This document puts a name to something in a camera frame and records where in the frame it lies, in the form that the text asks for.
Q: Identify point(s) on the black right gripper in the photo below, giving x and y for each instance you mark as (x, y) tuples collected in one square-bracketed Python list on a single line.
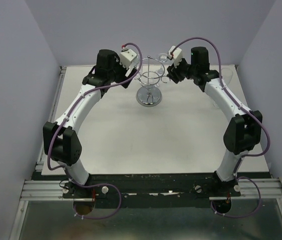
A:
[(172, 71)]

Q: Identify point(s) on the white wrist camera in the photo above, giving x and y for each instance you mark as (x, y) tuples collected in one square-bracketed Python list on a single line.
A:
[(175, 54), (128, 58)]

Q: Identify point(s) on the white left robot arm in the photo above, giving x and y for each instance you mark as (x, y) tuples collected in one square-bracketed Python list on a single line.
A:
[(61, 142)]

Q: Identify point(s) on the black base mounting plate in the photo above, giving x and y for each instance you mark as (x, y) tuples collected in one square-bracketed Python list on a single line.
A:
[(152, 190)]

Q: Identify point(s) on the chrome wine glass rack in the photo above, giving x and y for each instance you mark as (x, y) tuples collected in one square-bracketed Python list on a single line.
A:
[(149, 94)]

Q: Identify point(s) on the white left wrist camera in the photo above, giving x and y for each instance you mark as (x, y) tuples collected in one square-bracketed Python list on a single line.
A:
[(128, 58)]

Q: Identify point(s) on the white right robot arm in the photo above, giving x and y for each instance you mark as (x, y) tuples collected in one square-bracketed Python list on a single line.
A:
[(243, 130)]

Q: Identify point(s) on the etched front wine glass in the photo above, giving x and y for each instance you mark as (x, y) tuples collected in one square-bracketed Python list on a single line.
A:
[(227, 75)]

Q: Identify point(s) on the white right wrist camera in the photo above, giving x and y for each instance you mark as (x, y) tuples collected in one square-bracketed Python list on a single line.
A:
[(175, 54)]

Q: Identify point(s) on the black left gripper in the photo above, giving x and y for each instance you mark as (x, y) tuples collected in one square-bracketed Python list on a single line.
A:
[(124, 70)]

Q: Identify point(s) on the aluminium extrusion rail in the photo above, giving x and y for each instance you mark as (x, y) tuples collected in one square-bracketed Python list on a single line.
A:
[(49, 190)]

